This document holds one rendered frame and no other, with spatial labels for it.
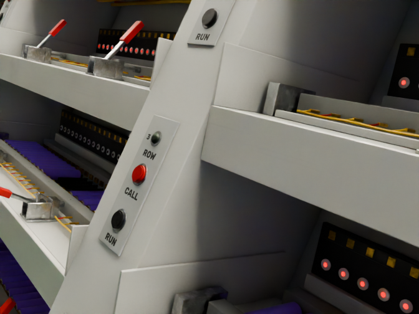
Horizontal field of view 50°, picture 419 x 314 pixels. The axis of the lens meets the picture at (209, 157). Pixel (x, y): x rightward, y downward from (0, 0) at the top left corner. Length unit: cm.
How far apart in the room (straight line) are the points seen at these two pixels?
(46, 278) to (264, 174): 27
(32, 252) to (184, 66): 27
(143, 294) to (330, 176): 18
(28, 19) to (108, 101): 54
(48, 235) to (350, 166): 38
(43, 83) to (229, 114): 41
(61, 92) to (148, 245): 33
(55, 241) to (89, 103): 16
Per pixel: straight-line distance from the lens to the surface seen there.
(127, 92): 48
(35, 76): 75
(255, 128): 32
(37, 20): 103
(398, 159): 26
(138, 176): 39
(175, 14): 89
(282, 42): 41
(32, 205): 58
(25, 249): 56
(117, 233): 40
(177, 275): 39
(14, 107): 103
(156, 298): 39
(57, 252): 51
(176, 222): 37
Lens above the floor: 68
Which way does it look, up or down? 2 degrees up
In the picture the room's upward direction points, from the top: 24 degrees clockwise
